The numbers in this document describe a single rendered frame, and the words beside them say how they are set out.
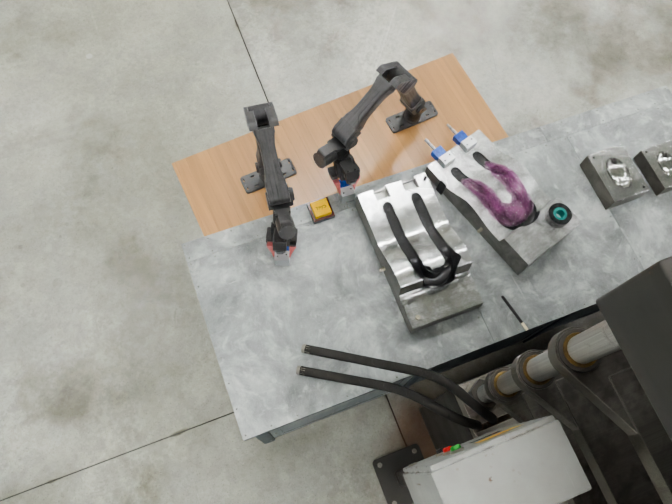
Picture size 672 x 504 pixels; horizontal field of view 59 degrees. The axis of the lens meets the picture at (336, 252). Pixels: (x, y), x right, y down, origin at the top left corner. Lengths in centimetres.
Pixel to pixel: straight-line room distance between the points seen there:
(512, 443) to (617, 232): 122
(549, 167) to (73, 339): 219
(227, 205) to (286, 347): 56
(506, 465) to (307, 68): 260
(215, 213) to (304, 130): 47
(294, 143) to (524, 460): 142
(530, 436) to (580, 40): 292
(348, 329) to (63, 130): 205
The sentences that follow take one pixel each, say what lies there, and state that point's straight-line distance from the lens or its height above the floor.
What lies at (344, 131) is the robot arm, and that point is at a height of 110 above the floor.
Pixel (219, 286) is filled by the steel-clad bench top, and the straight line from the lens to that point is 208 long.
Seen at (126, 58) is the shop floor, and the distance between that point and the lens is 365.
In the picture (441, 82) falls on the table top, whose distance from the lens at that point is 250.
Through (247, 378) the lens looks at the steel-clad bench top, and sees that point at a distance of 199.
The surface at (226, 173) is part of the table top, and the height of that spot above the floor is 80.
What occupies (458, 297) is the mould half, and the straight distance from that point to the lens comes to 204.
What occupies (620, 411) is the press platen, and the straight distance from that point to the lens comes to 138.
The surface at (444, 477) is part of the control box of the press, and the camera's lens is 132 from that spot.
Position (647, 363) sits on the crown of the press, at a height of 186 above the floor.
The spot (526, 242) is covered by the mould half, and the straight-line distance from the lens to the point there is 212.
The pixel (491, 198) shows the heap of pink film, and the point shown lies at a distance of 213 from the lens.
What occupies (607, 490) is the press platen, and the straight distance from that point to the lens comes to 164.
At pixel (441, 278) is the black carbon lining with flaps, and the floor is 87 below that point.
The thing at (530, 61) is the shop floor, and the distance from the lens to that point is 374.
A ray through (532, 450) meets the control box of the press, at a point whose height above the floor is 147.
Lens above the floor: 276
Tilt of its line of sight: 69 degrees down
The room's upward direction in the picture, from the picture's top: 7 degrees clockwise
